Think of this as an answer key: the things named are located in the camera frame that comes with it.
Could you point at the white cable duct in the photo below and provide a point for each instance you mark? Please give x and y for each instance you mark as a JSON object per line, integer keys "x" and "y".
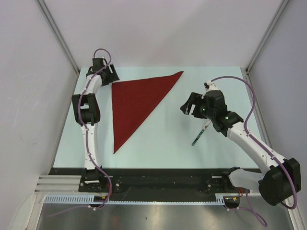
{"x": 211, "y": 199}

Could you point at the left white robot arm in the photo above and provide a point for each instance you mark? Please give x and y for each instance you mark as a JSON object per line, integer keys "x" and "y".
{"x": 86, "y": 109}

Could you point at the aluminium frame post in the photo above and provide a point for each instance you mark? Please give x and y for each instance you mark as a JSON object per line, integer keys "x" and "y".
{"x": 268, "y": 33}
{"x": 57, "y": 34}

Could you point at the left aluminium frame post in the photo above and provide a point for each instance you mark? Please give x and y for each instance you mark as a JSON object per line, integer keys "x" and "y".
{"x": 57, "y": 34}

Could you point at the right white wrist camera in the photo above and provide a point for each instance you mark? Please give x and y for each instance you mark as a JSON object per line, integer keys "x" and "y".
{"x": 210, "y": 86}

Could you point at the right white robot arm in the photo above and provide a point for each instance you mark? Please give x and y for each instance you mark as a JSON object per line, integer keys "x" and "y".
{"x": 279, "y": 178}

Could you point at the right aluminium frame post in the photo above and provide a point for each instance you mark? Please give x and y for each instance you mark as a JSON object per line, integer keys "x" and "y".
{"x": 268, "y": 33}

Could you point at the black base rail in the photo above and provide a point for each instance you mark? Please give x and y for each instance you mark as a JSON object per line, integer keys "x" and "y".
{"x": 94, "y": 175}

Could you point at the red cloth napkin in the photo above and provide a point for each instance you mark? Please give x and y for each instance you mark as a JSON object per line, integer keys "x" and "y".
{"x": 134, "y": 100}

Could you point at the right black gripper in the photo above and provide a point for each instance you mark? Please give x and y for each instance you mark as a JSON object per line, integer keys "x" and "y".
{"x": 196, "y": 99}

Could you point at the knife with dark handle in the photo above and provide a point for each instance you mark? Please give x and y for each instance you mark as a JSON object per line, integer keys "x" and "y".
{"x": 201, "y": 132}

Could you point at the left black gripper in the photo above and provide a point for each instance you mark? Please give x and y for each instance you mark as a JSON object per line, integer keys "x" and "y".
{"x": 112, "y": 76}

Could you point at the aluminium front frame rail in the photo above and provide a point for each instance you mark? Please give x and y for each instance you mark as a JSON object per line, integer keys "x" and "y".
{"x": 57, "y": 183}

